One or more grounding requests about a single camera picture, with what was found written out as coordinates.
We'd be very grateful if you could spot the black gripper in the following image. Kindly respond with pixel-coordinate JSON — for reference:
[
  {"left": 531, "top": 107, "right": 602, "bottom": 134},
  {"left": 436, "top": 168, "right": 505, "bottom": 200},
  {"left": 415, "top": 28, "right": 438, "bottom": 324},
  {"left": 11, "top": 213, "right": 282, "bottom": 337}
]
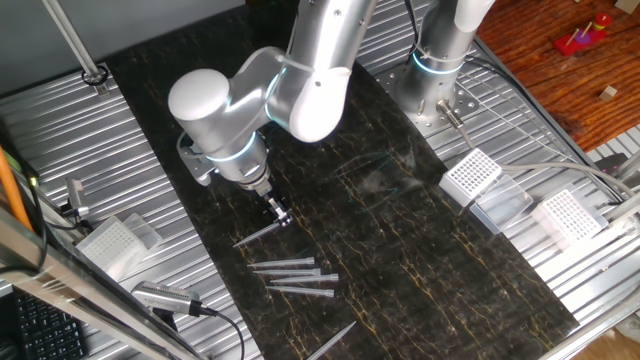
[{"left": 256, "top": 188, "right": 295, "bottom": 230}]

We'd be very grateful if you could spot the large clear pipette tip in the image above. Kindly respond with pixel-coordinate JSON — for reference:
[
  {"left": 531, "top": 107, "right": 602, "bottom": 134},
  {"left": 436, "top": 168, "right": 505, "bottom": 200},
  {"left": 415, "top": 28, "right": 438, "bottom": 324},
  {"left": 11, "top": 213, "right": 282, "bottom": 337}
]
[
  {"left": 269, "top": 272, "right": 340, "bottom": 285},
  {"left": 264, "top": 285, "right": 335, "bottom": 299},
  {"left": 232, "top": 219, "right": 284, "bottom": 249},
  {"left": 305, "top": 320, "right": 358, "bottom": 360},
  {"left": 247, "top": 256, "right": 316, "bottom": 269},
  {"left": 252, "top": 268, "right": 322, "bottom": 278}
]

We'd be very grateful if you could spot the white tip rack clear lid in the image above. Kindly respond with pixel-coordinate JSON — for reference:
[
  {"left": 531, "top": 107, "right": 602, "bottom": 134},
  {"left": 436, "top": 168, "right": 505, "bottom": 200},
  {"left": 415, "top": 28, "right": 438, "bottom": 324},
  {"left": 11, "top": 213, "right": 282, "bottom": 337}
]
[{"left": 75, "top": 212, "right": 164, "bottom": 282}]

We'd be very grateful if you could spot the white tip rack left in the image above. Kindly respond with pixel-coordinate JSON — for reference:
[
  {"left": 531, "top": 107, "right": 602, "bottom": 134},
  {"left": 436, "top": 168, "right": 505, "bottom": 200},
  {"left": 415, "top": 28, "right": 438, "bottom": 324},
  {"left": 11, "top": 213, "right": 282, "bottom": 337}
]
[{"left": 438, "top": 147, "right": 535, "bottom": 235}]

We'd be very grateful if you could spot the white tip rack right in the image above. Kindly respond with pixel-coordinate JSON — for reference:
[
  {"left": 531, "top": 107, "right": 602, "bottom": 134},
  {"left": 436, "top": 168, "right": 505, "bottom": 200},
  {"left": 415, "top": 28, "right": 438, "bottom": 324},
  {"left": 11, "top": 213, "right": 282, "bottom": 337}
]
[{"left": 530, "top": 188, "right": 610, "bottom": 251}]

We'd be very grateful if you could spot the black marble pattern mat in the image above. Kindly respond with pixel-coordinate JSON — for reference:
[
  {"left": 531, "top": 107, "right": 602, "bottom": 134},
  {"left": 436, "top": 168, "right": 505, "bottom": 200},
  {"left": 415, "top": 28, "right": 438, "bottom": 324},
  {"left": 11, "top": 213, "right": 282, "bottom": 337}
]
[{"left": 104, "top": 0, "right": 581, "bottom": 360}]

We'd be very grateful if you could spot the black keyboard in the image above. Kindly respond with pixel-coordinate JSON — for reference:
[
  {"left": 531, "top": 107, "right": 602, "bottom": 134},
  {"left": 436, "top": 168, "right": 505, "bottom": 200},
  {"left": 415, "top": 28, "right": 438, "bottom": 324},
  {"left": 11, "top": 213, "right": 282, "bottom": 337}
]
[{"left": 9, "top": 289, "right": 89, "bottom": 360}]

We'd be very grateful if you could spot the aluminium pole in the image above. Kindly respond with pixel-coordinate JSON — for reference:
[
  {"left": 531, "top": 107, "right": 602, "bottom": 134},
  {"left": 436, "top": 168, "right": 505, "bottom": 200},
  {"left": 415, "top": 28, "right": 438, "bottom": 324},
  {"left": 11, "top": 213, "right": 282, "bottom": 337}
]
[{"left": 42, "top": 0, "right": 111, "bottom": 97}]

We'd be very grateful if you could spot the orange tube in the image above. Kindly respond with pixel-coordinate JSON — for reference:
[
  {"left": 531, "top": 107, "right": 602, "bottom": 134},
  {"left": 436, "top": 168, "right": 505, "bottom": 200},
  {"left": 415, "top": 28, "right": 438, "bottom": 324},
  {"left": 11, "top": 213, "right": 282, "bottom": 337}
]
[{"left": 0, "top": 147, "right": 34, "bottom": 234}]

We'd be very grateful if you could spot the brown wooden table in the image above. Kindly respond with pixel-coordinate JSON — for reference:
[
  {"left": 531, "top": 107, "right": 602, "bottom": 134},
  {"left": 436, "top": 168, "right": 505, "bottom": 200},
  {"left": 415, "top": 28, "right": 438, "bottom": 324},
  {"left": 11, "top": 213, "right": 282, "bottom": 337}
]
[{"left": 474, "top": 0, "right": 640, "bottom": 154}]

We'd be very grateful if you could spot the red stacking toy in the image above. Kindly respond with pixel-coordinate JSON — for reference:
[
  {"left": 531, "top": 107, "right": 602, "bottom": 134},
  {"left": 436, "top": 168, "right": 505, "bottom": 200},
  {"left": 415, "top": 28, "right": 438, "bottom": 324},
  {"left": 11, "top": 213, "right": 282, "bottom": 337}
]
[{"left": 553, "top": 13, "right": 613, "bottom": 57}]

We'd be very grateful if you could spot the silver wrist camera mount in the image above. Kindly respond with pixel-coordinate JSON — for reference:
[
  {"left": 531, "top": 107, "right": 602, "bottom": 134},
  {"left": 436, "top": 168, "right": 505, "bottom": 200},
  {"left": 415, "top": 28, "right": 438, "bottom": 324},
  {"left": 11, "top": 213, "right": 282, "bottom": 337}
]
[{"left": 175, "top": 132, "right": 219, "bottom": 187}]

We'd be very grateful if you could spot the black camera cable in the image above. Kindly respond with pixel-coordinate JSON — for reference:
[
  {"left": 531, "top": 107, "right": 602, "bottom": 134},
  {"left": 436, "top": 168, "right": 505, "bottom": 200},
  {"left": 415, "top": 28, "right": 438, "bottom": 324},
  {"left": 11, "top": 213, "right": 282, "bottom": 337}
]
[{"left": 199, "top": 306, "right": 246, "bottom": 360}]

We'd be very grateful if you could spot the silver depth camera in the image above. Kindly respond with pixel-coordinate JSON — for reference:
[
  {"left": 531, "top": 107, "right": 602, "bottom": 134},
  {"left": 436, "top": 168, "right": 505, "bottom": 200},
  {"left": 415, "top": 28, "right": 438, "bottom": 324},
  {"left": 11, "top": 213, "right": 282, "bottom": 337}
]
[{"left": 130, "top": 280, "right": 204, "bottom": 317}]

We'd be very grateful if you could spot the small silver camera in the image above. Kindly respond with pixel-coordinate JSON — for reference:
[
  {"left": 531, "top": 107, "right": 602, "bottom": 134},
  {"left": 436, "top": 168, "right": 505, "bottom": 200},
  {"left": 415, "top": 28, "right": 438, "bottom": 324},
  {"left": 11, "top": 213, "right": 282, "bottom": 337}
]
[{"left": 63, "top": 178, "right": 91, "bottom": 219}]

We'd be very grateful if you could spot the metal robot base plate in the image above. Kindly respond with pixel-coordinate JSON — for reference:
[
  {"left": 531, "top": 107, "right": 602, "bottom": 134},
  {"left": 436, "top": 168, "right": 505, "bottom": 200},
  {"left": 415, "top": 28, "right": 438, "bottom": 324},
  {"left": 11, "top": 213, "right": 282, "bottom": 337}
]
[{"left": 374, "top": 59, "right": 481, "bottom": 137}]

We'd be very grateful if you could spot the aluminium frame beam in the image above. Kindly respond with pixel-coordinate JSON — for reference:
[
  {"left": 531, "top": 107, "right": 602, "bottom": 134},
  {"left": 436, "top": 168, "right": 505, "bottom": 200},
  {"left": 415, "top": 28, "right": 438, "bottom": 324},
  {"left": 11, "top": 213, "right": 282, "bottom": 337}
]
[{"left": 0, "top": 204, "right": 206, "bottom": 360}]

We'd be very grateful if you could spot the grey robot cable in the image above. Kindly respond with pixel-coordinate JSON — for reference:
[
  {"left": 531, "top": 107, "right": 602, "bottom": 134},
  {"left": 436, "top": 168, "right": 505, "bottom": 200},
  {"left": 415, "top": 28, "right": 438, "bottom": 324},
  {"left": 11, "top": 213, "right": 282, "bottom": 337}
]
[{"left": 435, "top": 98, "right": 636, "bottom": 199}]

